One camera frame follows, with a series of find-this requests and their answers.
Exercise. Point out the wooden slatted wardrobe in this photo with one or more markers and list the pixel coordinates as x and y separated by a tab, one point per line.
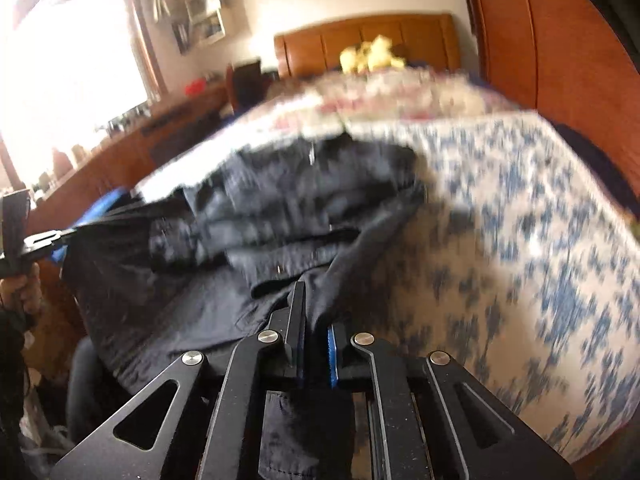
560	50

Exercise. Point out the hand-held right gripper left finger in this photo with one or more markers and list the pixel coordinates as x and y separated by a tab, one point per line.
296	340

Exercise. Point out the black hand-held device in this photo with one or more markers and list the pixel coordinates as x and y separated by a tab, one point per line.
110	126
135	114

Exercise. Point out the tied beige curtain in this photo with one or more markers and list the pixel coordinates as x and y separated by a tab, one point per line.
157	2

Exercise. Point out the wooden bed headboard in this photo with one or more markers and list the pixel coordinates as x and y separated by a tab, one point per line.
320	45

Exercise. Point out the person's left hand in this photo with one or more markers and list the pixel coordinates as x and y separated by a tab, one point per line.
25	295

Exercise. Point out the pink floral quilt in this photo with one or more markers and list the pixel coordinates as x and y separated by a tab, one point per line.
400	95

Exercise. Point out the yellow plush toy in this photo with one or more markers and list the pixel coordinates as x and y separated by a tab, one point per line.
372	55

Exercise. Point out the red bowl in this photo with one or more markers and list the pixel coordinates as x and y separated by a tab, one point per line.
195	87

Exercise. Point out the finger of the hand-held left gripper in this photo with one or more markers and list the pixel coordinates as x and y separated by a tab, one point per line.
52	240

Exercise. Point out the brown bottle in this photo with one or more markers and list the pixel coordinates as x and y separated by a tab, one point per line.
61	160

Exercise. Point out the window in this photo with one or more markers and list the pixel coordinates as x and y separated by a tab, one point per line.
75	60

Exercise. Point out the black jacket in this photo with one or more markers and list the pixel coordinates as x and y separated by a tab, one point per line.
225	220

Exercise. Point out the blue floral bed sheet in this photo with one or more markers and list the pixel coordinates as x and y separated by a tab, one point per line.
500	260

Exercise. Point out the white wall shelf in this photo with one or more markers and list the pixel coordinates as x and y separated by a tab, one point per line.
202	15

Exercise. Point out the wooden desk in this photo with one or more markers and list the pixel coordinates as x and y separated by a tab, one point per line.
125	155

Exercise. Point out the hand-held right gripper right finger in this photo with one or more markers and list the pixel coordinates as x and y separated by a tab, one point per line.
333	360

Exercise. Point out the navy bed sheet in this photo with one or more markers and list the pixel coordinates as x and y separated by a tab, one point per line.
600	170

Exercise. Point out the person's left forearm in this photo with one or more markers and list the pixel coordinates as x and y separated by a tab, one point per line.
10	390

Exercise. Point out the wooden chair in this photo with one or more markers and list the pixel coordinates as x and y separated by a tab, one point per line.
247	85

